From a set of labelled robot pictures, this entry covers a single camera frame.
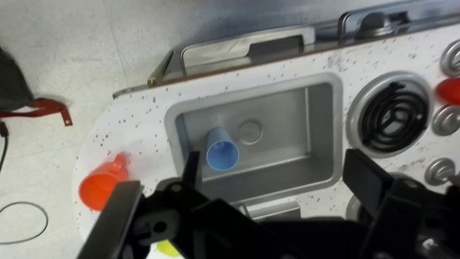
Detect thin black looped cable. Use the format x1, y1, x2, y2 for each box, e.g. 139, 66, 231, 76
0, 200, 51, 246

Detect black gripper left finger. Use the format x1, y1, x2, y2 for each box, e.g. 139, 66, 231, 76
180, 150, 203, 191

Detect gray toy sink basin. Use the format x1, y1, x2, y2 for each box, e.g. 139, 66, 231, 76
165, 71, 347, 206

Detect orange plastic cup with handle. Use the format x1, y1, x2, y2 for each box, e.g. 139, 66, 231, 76
78, 151, 134, 213

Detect blue plastic cup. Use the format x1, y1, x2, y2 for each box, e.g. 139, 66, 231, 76
205, 125, 244, 174

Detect black coil stove burner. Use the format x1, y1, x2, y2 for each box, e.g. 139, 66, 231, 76
347, 71, 435, 158

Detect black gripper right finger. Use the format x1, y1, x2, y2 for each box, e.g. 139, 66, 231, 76
341, 147, 396, 219

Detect gray stove knob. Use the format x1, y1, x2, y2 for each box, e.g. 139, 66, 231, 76
439, 39, 460, 76
432, 105, 460, 137
425, 157, 458, 187

